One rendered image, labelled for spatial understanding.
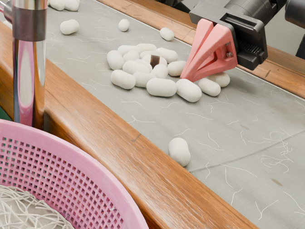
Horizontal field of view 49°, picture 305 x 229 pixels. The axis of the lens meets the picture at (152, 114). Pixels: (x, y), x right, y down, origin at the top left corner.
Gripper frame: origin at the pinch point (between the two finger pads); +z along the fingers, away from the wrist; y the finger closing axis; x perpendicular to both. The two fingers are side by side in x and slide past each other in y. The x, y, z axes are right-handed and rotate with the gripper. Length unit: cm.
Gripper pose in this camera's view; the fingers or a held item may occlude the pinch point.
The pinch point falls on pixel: (187, 77)
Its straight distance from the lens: 43.1
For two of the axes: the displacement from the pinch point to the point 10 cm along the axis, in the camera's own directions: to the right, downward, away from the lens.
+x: 3.5, 5.3, 7.8
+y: 6.5, 4.6, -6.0
